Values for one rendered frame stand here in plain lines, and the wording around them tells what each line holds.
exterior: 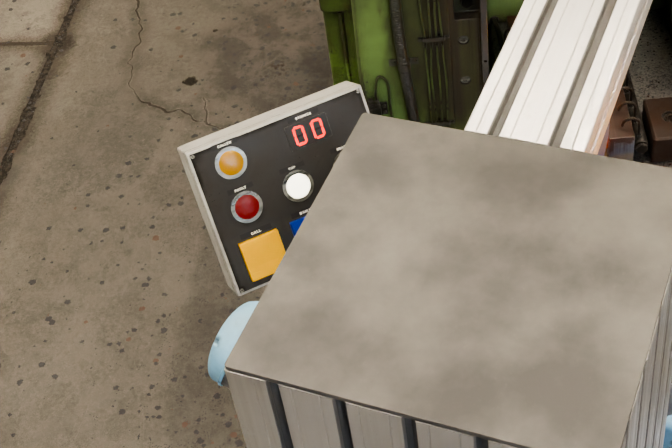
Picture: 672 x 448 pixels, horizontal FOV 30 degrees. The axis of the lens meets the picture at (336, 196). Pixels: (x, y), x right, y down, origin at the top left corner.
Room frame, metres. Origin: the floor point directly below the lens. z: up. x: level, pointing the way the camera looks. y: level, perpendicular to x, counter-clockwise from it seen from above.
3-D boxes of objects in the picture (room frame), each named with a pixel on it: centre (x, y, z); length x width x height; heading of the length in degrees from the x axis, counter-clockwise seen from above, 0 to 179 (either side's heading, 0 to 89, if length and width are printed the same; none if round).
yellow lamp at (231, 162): (1.61, 0.17, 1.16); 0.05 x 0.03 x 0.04; 84
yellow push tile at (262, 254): (1.53, 0.14, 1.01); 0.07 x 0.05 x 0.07; 109
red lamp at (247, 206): (1.57, 0.16, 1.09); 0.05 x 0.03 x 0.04; 84
